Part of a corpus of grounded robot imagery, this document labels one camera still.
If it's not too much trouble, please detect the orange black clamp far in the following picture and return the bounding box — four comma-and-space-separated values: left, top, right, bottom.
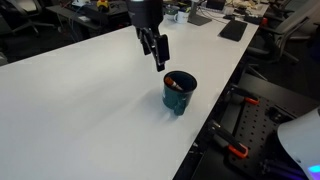
230, 85, 259, 105

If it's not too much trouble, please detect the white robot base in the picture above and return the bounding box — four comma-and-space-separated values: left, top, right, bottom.
277, 107, 320, 180

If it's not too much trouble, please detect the red marker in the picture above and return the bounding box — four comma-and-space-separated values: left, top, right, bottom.
165, 77, 182, 91

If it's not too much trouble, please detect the black keyboard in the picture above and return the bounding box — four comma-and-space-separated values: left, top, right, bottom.
219, 20, 247, 42

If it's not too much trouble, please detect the white mug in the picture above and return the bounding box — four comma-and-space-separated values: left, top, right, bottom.
174, 11, 189, 24

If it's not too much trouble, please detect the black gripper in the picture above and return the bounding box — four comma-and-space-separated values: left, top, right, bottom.
126, 0, 170, 72

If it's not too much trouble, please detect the orange black clamp near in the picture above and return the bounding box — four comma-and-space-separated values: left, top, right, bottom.
209, 121, 249, 159

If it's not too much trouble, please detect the black pegboard mounting plate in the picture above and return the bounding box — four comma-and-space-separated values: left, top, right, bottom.
226, 97, 305, 180

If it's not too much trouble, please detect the black office chair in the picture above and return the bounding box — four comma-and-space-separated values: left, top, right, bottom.
246, 0, 320, 63

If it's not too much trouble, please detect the monitor stand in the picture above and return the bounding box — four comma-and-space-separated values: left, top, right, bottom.
188, 0, 211, 26

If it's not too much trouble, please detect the orange black clamp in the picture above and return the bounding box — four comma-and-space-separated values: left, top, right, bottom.
209, 121, 249, 159
230, 85, 259, 105

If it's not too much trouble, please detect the dark green mug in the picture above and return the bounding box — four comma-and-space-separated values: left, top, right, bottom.
162, 71, 197, 116

